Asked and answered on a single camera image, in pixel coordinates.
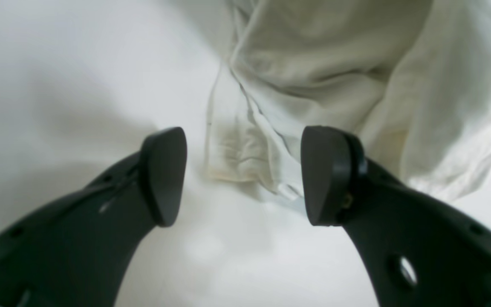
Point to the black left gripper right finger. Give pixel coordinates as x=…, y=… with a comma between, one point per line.
x=418, y=251

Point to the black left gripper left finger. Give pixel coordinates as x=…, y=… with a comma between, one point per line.
x=74, y=251

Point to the white printed T-shirt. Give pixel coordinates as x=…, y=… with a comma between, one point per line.
x=411, y=78

